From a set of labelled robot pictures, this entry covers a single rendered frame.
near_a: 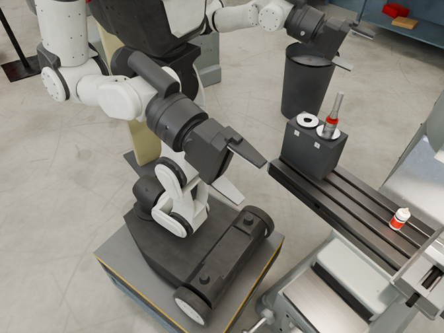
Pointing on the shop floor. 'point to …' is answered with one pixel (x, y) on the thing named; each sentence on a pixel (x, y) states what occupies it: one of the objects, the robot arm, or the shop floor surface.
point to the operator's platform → (224, 316)
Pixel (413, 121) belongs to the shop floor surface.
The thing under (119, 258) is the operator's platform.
